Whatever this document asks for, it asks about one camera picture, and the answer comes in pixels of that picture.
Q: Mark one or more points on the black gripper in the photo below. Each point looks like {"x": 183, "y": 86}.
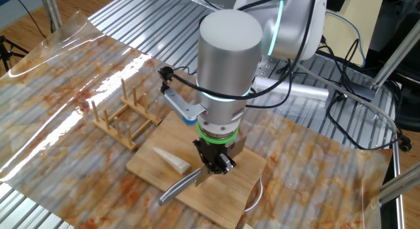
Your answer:
{"x": 216, "y": 148}

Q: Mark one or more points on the steel cleaver knife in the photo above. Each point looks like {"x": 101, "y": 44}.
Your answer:
{"x": 177, "y": 189}

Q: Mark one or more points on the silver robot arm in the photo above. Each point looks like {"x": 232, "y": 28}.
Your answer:
{"x": 229, "y": 58}

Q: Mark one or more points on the long tapered white radish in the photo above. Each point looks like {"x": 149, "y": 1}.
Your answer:
{"x": 174, "y": 161}

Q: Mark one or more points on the wooden cutting board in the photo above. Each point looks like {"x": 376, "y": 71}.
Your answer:
{"x": 229, "y": 196}

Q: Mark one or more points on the wooden peg rack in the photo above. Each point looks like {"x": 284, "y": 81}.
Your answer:
{"x": 115, "y": 136}

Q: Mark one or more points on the marble pattern plastic sheet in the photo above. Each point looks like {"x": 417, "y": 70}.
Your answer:
{"x": 311, "y": 176}

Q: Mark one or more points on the clear plastic film roll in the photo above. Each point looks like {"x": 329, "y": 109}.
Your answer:
{"x": 305, "y": 91}

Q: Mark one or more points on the beige panel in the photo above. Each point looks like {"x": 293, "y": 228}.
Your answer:
{"x": 348, "y": 42}

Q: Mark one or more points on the black monitor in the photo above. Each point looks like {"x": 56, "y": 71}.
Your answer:
{"x": 338, "y": 1}

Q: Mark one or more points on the black tripod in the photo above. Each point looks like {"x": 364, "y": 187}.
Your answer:
{"x": 5, "y": 52}

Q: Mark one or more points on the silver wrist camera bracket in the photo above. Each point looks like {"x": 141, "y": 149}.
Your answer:
{"x": 183, "y": 106}

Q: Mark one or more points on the aluminium frame post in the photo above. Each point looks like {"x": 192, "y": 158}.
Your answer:
{"x": 393, "y": 58}
{"x": 50, "y": 9}
{"x": 400, "y": 184}

